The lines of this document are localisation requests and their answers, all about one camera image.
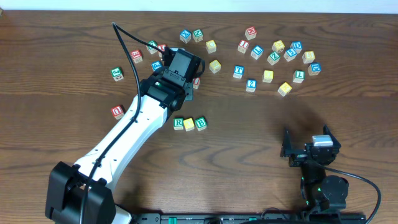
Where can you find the red G block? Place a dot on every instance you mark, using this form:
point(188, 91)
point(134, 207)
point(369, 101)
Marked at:
point(136, 56)

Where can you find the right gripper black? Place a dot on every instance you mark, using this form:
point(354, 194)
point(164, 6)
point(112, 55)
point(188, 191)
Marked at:
point(301, 156)

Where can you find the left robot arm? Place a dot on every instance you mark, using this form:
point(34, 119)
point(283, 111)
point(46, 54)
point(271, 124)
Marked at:
point(83, 192)

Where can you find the red U block near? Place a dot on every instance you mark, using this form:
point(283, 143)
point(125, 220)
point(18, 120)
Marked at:
point(117, 112)

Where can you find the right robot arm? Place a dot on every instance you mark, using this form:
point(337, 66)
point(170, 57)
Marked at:
point(325, 194)

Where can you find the blue D block far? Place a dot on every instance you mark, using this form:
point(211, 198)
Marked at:
point(296, 46)

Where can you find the yellow 8 block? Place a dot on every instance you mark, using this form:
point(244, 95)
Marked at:
point(308, 57)

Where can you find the green R block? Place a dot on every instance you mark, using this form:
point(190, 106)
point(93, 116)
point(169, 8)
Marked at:
point(178, 124)

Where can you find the green N block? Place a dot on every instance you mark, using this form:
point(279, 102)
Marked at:
point(197, 35)

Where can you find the green B block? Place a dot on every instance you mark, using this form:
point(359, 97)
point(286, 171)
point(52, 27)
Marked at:
point(201, 123)

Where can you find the blue T block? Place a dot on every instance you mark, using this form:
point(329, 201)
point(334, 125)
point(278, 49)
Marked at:
point(238, 71)

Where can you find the blue d block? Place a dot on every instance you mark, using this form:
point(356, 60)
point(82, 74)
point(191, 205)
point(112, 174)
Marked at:
point(314, 69)
point(296, 46)

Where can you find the yellow K block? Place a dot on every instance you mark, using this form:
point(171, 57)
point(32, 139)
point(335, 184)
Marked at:
point(284, 89)

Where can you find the green 7 block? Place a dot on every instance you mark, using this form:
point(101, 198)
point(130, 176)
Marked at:
point(298, 76)

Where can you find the green Z block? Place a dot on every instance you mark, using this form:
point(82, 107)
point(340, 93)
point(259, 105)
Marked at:
point(273, 58)

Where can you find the blue L block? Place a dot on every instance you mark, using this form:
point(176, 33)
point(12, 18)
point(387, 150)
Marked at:
point(256, 52)

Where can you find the red I block far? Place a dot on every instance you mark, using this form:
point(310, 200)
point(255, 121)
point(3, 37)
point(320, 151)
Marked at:
point(243, 46)

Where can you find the blue 5 block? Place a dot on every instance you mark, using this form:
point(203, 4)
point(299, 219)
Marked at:
point(290, 54)

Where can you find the red I block near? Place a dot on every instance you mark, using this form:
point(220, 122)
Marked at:
point(196, 83)

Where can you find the yellow block far right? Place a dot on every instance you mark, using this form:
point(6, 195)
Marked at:
point(278, 46)

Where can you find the blue 2 block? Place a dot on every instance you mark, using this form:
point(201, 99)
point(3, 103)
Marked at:
point(251, 85)

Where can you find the blue D block right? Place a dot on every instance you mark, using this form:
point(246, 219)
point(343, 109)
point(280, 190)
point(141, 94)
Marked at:
point(314, 69)

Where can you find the yellow C block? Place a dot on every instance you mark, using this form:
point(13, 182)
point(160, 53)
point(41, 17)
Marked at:
point(211, 46)

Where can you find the red Y block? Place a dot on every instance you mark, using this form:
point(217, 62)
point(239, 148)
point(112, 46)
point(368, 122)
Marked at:
point(162, 48)

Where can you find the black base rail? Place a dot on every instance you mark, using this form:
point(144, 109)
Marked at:
point(156, 218)

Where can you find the blue X block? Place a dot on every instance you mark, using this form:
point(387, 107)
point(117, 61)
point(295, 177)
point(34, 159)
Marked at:
point(185, 36)

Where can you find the yellow O block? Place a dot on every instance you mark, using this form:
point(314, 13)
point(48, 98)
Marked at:
point(189, 124)
point(268, 76)

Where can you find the red i block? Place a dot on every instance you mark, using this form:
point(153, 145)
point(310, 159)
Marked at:
point(243, 46)
point(196, 83)

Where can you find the yellow block centre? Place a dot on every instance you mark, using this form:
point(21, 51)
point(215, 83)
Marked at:
point(215, 66)

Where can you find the green F block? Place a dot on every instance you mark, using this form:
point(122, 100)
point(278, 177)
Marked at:
point(152, 47)

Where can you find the blue P block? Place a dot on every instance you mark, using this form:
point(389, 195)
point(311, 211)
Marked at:
point(156, 65)

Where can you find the green J block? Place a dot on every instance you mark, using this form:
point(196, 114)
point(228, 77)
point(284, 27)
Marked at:
point(117, 74)

